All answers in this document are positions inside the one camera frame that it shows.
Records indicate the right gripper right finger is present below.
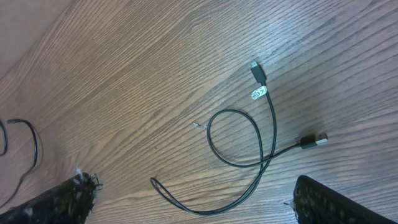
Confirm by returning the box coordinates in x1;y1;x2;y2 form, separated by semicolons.
292;175;395;224

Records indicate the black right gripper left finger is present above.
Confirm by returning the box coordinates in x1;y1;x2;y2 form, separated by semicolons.
1;172;103;224

